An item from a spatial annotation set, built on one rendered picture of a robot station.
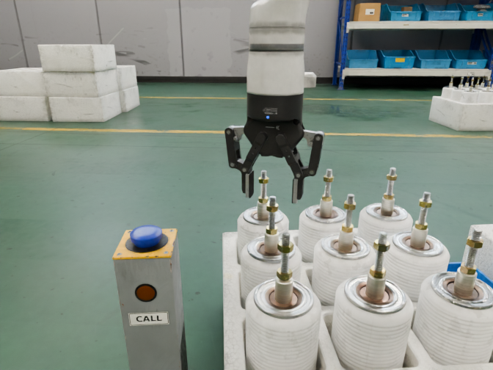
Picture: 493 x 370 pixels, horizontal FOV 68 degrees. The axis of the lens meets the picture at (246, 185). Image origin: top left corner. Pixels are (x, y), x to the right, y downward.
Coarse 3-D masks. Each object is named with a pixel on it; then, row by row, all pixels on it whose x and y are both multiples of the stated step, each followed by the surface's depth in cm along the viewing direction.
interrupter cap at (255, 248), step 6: (252, 240) 59; (258, 240) 60; (252, 246) 58; (258, 246) 58; (294, 246) 58; (252, 252) 56; (258, 252) 56; (264, 252) 57; (294, 252) 56; (258, 258) 55; (264, 258) 54; (270, 258) 55; (276, 258) 55
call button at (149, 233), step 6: (138, 228) 47; (144, 228) 47; (150, 228) 47; (156, 228) 47; (132, 234) 46; (138, 234) 46; (144, 234) 46; (150, 234) 46; (156, 234) 46; (132, 240) 45; (138, 240) 45; (144, 240) 45; (150, 240) 45; (156, 240) 46; (138, 246) 46; (144, 246) 46; (150, 246) 46
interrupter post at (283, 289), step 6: (276, 282) 45; (282, 282) 45; (288, 282) 45; (276, 288) 45; (282, 288) 45; (288, 288) 45; (276, 294) 46; (282, 294) 45; (288, 294) 45; (276, 300) 46; (282, 300) 45; (288, 300) 45
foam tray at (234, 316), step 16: (224, 240) 74; (224, 256) 69; (224, 272) 64; (240, 272) 64; (304, 272) 64; (224, 288) 60; (240, 288) 65; (224, 304) 56; (240, 304) 56; (416, 304) 56; (224, 320) 53; (240, 320) 53; (224, 336) 50; (240, 336) 50; (320, 336) 50; (416, 336) 50; (224, 352) 48; (240, 352) 47; (320, 352) 49; (416, 352) 47; (224, 368) 45; (240, 368) 45; (320, 368) 49; (336, 368) 45; (400, 368) 45; (416, 368) 45; (432, 368) 45; (448, 368) 45; (464, 368) 45; (480, 368) 45
